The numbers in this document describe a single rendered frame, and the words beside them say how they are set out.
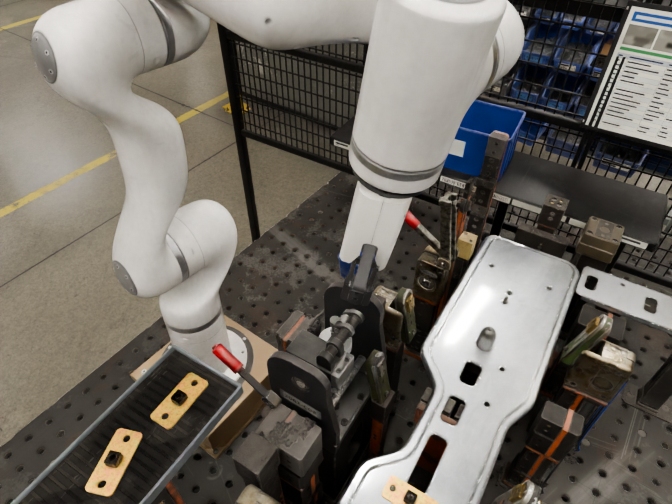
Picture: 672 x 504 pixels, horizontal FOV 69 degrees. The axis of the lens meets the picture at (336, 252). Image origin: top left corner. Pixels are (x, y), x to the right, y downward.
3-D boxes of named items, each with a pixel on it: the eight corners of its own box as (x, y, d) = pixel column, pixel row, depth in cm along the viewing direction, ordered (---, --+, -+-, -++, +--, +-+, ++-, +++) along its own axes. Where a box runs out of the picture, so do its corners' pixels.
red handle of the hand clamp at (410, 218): (450, 263, 103) (397, 210, 102) (443, 267, 105) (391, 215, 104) (457, 251, 106) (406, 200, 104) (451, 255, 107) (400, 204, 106)
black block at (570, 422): (540, 511, 103) (591, 451, 82) (490, 483, 107) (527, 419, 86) (550, 478, 107) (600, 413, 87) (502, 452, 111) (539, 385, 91)
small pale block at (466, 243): (446, 342, 133) (472, 244, 107) (434, 336, 134) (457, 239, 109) (451, 333, 135) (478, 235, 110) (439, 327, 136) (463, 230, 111)
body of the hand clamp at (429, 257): (424, 363, 128) (445, 270, 104) (401, 351, 131) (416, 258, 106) (433, 346, 132) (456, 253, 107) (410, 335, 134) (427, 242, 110)
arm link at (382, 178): (365, 96, 45) (359, 122, 47) (342, 157, 40) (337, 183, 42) (454, 119, 44) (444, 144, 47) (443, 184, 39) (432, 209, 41)
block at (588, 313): (577, 416, 118) (625, 349, 98) (531, 394, 122) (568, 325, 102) (586, 386, 123) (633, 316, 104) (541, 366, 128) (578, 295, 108)
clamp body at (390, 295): (389, 421, 117) (404, 326, 91) (348, 398, 121) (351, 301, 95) (406, 391, 122) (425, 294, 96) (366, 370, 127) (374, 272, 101)
